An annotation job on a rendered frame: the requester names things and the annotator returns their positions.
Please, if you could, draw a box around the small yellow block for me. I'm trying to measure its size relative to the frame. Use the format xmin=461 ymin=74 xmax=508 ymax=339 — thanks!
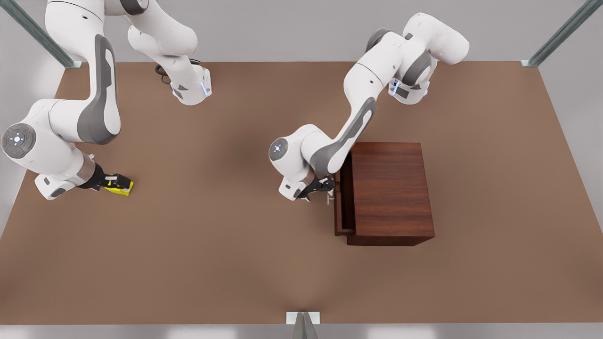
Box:
xmin=103 ymin=175 xmax=134 ymax=196

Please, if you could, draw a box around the dark brown wooden drawer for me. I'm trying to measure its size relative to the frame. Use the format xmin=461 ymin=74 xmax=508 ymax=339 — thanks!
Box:
xmin=326 ymin=155 xmax=357 ymax=236

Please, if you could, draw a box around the dark brown wooden cabinet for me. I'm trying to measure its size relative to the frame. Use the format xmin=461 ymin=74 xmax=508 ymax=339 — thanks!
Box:
xmin=335 ymin=142 xmax=435 ymax=247

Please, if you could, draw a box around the black cable loop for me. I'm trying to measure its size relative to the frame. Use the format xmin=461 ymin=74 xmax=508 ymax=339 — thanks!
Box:
xmin=155 ymin=58 xmax=202 ymax=86

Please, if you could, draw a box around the silver frame post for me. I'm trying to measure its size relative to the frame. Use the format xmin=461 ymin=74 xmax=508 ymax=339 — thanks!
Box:
xmin=0 ymin=0 xmax=82 ymax=69
xmin=286 ymin=311 xmax=321 ymax=339
xmin=521 ymin=0 xmax=603 ymax=68

